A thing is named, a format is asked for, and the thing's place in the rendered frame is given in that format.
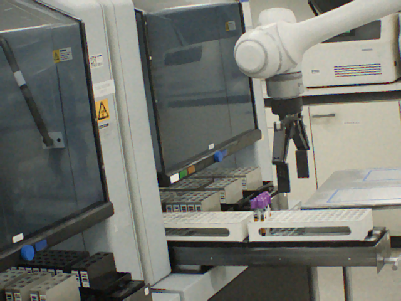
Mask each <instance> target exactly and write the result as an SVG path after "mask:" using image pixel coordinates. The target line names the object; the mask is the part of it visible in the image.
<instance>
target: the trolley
mask: <svg viewBox="0 0 401 301"><path fill-rule="evenodd" d="M300 209H301V211H320V210H324V209H371V210H372V211H378V210H387V209H401V167H381V168H367V169H342V170H336V171H335V172H334V173H333V174H332V175H331V176H330V177H329V178H328V179H327V180H326V181H325V182H324V183H323V184H322V185H321V186H320V187H319V188H318V189H317V190H316V191H315V192H314V193H313V194H312V195H311V196H310V198H309V199H308V200H307V201H306V202H305V203H304V205H302V207H300ZM342 270H343V281H344V282H343V287H344V293H345V301H353V295H352V294H353V289H352V278H351V275H352V272H351V267H342ZM307 271H308V276H307V277H308V287H309V293H310V297H309V298H310V301H320V297H319V294H320V291H319V285H318V269H317V267H307Z"/></svg>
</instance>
